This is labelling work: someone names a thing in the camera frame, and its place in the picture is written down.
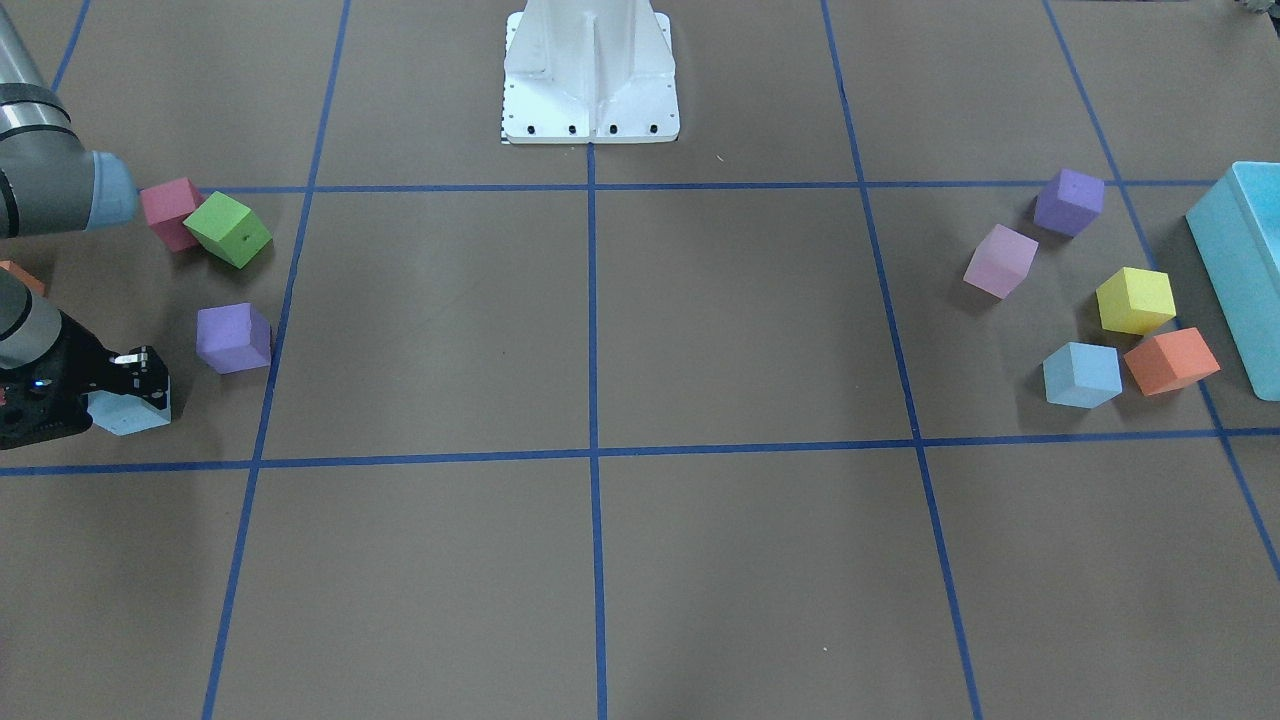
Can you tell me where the light pink block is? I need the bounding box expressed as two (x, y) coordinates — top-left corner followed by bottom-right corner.
(963, 224), (1039, 300)

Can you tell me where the light blue block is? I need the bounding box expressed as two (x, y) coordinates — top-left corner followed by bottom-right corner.
(1041, 342), (1123, 409)
(87, 389), (172, 436)

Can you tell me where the white camera post base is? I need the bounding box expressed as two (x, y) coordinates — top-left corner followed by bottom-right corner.
(500, 1), (681, 145)

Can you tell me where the cyan plastic bin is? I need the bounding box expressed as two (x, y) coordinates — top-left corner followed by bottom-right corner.
(1185, 161), (1279, 402)

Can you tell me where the purple block near pink bin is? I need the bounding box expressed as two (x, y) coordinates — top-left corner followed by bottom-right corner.
(195, 302), (273, 374)

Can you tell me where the orange block near cyan bin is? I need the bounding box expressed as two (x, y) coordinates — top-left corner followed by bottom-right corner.
(1123, 328), (1221, 397)

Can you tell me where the magenta block beside green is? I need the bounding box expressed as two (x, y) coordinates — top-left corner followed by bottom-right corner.
(140, 177), (205, 252)

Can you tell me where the yellow block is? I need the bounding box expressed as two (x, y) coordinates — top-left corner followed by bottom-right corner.
(1094, 266), (1178, 336)

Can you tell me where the purple block near cyan bin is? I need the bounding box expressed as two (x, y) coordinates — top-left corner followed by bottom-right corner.
(1032, 167), (1106, 237)

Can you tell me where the orange block near pink bin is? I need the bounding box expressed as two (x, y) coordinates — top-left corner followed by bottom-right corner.
(0, 259), (47, 297)

